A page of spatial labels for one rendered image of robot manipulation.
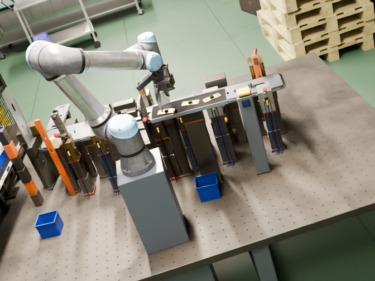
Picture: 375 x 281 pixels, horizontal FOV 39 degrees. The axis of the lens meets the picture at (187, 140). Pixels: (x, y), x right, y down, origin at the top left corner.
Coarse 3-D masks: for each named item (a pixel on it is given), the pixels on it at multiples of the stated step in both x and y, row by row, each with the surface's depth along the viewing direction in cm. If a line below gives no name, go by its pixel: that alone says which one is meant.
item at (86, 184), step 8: (64, 144) 277; (72, 144) 278; (64, 152) 279; (72, 152) 279; (72, 160) 281; (80, 160) 287; (80, 168) 286; (80, 176) 288; (88, 176) 292; (80, 184) 291; (88, 184) 291; (88, 192) 294
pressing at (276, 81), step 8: (248, 80) 291; (256, 80) 287; (264, 80) 285; (272, 80) 282; (280, 80) 280; (232, 88) 287; (240, 88) 285; (272, 88) 274; (280, 88) 273; (232, 96) 279; (136, 120) 288; (56, 128) 308; (72, 128) 301; (80, 128) 298; (88, 128) 295; (72, 136) 293; (80, 136) 290; (88, 136) 287; (40, 144) 296
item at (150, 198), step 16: (160, 160) 228; (144, 176) 221; (160, 176) 221; (128, 192) 223; (144, 192) 224; (160, 192) 225; (128, 208) 226; (144, 208) 228; (160, 208) 229; (176, 208) 230; (144, 224) 232; (160, 224) 233; (176, 224) 235; (144, 240) 236; (160, 240) 237; (176, 240) 239
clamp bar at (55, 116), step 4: (56, 112) 271; (52, 116) 271; (56, 116) 271; (56, 120) 273; (60, 120) 273; (56, 124) 274; (60, 124) 274; (60, 128) 276; (64, 128) 276; (60, 132) 278; (64, 132) 278; (68, 132) 280; (68, 136) 280
